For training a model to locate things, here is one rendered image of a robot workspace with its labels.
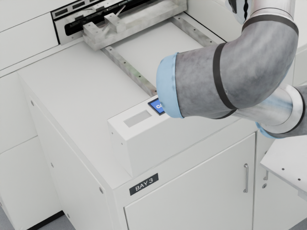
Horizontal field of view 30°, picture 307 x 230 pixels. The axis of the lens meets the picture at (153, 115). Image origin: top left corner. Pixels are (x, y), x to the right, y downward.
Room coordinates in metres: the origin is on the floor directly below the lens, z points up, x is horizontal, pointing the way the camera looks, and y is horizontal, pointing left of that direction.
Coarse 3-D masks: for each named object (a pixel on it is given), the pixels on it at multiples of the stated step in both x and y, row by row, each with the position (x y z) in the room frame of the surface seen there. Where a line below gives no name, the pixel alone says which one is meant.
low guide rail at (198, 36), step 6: (168, 18) 1.68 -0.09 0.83; (174, 18) 1.64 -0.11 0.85; (180, 18) 1.63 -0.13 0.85; (174, 24) 1.65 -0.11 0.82; (180, 24) 1.61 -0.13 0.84; (186, 24) 1.59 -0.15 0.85; (186, 30) 1.58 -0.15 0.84; (192, 30) 1.56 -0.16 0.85; (198, 30) 1.55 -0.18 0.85; (192, 36) 1.55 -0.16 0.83; (198, 36) 1.52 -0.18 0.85; (204, 36) 1.51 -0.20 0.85; (198, 42) 1.52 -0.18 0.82; (204, 42) 1.49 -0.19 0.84; (210, 42) 1.48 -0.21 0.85
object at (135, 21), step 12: (168, 0) 1.71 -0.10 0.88; (132, 12) 1.66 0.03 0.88; (144, 12) 1.65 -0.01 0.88; (156, 12) 1.64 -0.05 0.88; (168, 12) 1.64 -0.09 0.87; (180, 12) 1.66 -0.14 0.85; (132, 24) 1.59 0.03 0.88; (144, 24) 1.60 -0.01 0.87; (84, 36) 1.56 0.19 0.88; (108, 36) 1.54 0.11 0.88; (120, 36) 1.55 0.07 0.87; (96, 48) 1.51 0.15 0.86
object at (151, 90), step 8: (104, 48) 1.52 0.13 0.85; (112, 48) 1.51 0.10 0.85; (112, 56) 1.48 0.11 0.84; (120, 56) 1.46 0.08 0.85; (120, 64) 1.44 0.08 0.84; (128, 64) 1.42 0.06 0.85; (128, 72) 1.39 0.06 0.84; (136, 72) 1.37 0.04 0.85; (136, 80) 1.35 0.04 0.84; (144, 80) 1.33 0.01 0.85; (144, 88) 1.31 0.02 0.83; (152, 88) 1.29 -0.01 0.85; (152, 96) 1.27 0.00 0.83
